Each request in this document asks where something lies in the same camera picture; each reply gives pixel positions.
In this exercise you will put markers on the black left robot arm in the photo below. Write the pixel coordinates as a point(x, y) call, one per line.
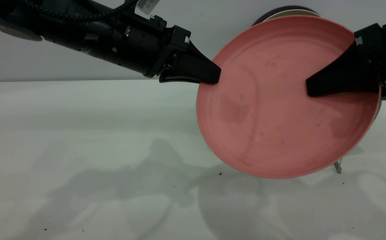
point(96, 36)

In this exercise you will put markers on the white barcode label tag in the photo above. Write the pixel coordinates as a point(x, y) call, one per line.
point(147, 5)

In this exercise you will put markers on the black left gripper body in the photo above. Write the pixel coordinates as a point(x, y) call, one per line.
point(169, 50)

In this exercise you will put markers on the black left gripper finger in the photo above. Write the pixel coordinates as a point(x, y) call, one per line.
point(179, 79)
point(199, 68)

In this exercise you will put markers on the dark purple round plate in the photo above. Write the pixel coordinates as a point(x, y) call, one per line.
point(273, 12)

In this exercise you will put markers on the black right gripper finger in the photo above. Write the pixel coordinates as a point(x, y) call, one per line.
point(343, 80)

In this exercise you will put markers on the pink round plate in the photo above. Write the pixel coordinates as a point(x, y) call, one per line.
point(273, 110)

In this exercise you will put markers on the beige round plate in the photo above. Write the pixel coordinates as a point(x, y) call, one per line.
point(296, 13)

